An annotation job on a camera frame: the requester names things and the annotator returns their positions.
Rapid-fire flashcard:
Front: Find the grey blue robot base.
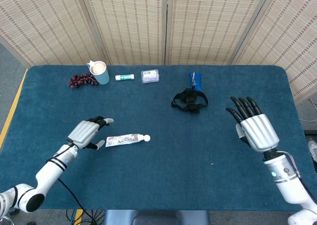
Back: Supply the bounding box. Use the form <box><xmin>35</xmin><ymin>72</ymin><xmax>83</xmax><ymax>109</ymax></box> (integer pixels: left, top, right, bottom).
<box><xmin>104</xmin><ymin>209</ymin><xmax>211</xmax><ymax>225</ymax></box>

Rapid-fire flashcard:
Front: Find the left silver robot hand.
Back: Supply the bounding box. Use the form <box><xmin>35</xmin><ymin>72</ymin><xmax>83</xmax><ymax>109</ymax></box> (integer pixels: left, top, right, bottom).
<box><xmin>67</xmin><ymin>115</ymin><xmax>114</xmax><ymax>151</ymax></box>

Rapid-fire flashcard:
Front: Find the light blue mug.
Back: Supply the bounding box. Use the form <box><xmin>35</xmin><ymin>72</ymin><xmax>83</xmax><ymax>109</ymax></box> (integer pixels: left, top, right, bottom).
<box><xmin>87</xmin><ymin>60</ymin><xmax>110</xmax><ymax>85</ymax></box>

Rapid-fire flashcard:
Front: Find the floral white toothpaste tube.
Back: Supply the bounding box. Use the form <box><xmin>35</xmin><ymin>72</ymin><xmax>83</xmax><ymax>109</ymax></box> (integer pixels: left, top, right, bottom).
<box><xmin>105</xmin><ymin>133</ymin><xmax>145</xmax><ymax>148</ymax></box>

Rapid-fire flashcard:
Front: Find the blue foil package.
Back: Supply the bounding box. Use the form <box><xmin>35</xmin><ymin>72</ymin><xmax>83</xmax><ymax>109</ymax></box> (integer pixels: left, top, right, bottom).
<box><xmin>189</xmin><ymin>72</ymin><xmax>203</xmax><ymax>92</ymax></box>

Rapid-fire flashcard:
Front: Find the clear purple plastic box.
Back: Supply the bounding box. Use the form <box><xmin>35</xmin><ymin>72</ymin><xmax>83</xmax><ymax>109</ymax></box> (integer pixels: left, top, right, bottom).
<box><xmin>141</xmin><ymin>69</ymin><xmax>160</xmax><ymax>84</ymax></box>

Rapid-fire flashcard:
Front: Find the yellow floor tape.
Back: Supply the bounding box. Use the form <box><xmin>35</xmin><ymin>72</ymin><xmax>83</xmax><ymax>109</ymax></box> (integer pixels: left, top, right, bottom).
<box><xmin>0</xmin><ymin>68</ymin><xmax>28</xmax><ymax>149</ymax></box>

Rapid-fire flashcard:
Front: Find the blue table mat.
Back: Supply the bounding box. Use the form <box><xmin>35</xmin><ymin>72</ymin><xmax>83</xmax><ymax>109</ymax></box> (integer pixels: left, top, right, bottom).
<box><xmin>0</xmin><ymin>65</ymin><xmax>317</xmax><ymax>211</ymax></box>

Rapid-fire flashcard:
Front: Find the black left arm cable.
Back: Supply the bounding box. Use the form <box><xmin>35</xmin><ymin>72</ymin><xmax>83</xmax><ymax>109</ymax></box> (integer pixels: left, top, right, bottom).
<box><xmin>57</xmin><ymin>178</ymin><xmax>106</xmax><ymax>225</ymax></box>

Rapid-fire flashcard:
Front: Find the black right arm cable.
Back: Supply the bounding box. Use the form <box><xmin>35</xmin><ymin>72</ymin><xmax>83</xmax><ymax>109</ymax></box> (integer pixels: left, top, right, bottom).
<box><xmin>281</xmin><ymin>150</ymin><xmax>317</xmax><ymax>201</ymax></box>

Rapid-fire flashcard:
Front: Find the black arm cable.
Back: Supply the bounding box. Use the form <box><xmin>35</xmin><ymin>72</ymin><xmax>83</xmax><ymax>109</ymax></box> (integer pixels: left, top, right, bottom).
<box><xmin>281</xmin><ymin>150</ymin><xmax>317</xmax><ymax>201</ymax></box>
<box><xmin>57</xmin><ymin>178</ymin><xmax>106</xmax><ymax>225</ymax></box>

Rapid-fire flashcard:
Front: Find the dark red grape bunch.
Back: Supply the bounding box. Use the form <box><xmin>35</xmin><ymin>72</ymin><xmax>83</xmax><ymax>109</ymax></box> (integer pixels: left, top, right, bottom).
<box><xmin>65</xmin><ymin>73</ymin><xmax>99</xmax><ymax>90</ymax></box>

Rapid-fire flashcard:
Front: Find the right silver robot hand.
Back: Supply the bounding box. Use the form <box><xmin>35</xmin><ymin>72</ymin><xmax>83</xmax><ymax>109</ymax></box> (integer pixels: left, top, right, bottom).
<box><xmin>225</xmin><ymin>96</ymin><xmax>280</xmax><ymax>153</ymax></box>

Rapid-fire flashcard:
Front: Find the white sneaker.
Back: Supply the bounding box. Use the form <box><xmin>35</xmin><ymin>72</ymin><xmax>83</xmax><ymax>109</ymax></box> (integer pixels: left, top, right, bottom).
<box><xmin>306</xmin><ymin>140</ymin><xmax>317</xmax><ymax>163</ymax></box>

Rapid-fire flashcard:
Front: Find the bamboo folding screen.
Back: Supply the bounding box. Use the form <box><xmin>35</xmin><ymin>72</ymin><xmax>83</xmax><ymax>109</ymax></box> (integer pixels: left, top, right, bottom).
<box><xmin>0</xmin><ymin>0</ymin><xmax>317</xmax><ymax>104</ymax></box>

